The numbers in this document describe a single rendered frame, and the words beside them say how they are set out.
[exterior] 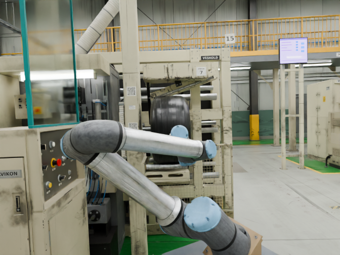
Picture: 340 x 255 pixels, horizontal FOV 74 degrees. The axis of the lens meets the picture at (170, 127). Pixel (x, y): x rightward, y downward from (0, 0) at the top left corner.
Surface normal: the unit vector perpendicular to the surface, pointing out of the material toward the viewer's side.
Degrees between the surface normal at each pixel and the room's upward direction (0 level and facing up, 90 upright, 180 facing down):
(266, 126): 90
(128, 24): 90
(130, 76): 90
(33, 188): 90
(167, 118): 69
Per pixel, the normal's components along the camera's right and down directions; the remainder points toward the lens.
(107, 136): 0.31, -0.03
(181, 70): 0.03, 0.05
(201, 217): -0.56, -0.74
